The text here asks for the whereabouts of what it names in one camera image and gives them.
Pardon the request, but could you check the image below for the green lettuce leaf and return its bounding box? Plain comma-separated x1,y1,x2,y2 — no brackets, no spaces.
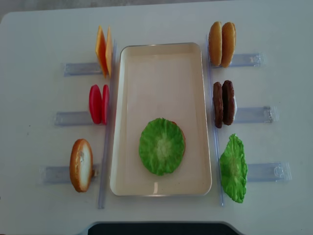
220,134,248,203
138,118,184,176

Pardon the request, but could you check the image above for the bread slice on tray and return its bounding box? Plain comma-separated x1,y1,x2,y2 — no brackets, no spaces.
171,121,186,156

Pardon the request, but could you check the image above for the inner red tomato slice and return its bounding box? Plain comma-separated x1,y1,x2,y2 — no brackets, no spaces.
102,85,110,125

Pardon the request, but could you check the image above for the red tomato slice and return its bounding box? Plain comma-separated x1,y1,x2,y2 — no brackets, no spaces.
102,85,110,125
89,85,102,124

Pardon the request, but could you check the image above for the outer red tomato slice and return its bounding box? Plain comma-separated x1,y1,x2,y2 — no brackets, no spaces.
89,85,102,124

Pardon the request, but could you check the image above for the inner brown meat patty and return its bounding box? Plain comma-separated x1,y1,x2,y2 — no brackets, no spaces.
213,82,224,128

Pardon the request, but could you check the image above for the brown meat patty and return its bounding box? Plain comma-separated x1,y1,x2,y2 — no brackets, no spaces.
222,80,235,125
213,82,224,128

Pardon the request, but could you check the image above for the outer brown meat patty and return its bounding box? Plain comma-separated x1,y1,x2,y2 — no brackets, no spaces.
222,80,235,125

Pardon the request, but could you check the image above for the inner orange cheese slice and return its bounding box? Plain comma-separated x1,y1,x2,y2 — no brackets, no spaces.
105,26,113,78

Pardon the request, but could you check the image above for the orange cheese slice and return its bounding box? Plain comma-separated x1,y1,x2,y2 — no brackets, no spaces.
95,26,108,78
105,26,113,78

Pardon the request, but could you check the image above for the upright bread slice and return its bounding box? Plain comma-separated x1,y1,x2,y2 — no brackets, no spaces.
69,139,93,192

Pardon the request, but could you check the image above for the outer orange cheese slice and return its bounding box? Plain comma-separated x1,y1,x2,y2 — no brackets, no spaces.
95,26,108,78

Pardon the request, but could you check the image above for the cream rectangular tray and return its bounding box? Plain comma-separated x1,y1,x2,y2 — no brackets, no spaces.
110,43,212,196

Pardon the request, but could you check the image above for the inner bun slice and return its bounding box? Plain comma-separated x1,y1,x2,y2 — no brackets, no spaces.
208,22,222,66

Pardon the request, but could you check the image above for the bun slice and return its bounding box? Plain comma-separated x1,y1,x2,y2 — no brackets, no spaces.
208,22,222,66
221,22,236,68

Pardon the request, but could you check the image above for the outer bun slice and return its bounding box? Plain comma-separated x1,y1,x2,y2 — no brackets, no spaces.
221,22,236,68

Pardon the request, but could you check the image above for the black monitor edge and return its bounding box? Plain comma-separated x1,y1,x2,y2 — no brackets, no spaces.
88,223,237,235

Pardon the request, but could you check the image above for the left clear acrylic rack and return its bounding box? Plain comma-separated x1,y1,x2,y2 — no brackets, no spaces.
39,41,119,209

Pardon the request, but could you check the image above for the clear acrylic rack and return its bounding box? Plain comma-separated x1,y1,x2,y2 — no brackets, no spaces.
204,34,293,207
39,41,119,209

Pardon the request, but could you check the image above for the right clear acrylic rack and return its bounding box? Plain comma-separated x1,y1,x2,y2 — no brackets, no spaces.
204,34,293,207

